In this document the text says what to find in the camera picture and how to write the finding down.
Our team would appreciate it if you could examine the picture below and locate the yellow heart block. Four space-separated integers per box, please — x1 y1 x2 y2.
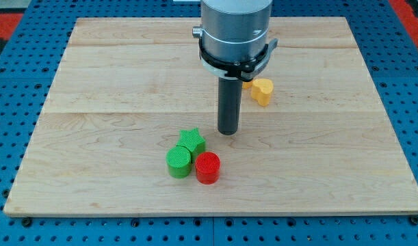
250 79 274 107

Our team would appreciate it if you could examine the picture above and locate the wooden board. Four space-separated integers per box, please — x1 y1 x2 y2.
3 17 418 217

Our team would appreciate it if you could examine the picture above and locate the green star block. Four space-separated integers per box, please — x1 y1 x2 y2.
177 128 206 163

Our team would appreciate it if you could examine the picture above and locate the orange block behind tool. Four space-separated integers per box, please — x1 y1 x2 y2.
242 81 252 90

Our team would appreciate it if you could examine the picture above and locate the black clamp ring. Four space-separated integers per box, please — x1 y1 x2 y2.
198 38 278 83

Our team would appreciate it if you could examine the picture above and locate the red cylinder block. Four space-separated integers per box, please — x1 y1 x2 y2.
195 152 221 185

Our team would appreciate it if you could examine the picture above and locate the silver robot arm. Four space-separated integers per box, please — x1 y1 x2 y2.
192 0 272 63

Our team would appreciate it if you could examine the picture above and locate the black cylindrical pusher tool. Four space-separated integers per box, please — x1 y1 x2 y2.
218 78 243 135

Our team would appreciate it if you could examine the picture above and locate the green cylinder block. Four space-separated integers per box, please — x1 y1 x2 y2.
166 146 192 178

